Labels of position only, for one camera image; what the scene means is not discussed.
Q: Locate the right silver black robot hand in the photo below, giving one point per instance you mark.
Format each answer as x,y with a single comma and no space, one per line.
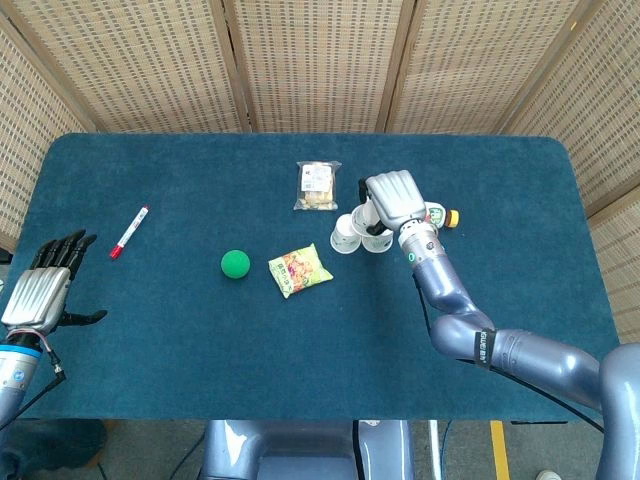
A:
397,197

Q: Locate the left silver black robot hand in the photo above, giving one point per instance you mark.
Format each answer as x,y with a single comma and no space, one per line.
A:
37,300

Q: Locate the white paper cup fern print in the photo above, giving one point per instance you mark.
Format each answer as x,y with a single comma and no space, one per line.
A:
377,244

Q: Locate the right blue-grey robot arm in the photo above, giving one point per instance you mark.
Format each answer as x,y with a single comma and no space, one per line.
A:
450,290

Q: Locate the white drink bottle yellow cap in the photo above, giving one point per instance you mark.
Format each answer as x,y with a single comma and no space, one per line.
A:
437,216

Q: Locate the white paper cup green flower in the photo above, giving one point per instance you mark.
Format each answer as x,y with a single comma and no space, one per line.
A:
345,239

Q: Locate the clear cracker package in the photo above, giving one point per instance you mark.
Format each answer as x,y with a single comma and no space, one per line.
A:
317,185

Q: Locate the red white marker pen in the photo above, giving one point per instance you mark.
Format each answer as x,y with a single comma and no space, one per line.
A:
129,232

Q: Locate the yellow green snack bag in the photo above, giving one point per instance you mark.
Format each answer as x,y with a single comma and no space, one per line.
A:
300,271

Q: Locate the woven folding screen panel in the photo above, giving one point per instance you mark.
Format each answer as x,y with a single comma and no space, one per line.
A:
600,110
320,65
622,270
475,65
30,125
135,65

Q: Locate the green foam ball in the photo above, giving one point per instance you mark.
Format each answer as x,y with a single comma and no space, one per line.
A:
235,264

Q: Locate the blue table cloth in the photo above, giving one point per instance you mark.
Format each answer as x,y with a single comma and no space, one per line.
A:
250,350

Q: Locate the white table leg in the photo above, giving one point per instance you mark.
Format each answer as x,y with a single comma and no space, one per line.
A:
435,450

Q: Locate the blue-grey robot torso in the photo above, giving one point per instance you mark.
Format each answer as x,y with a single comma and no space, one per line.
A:
300,450

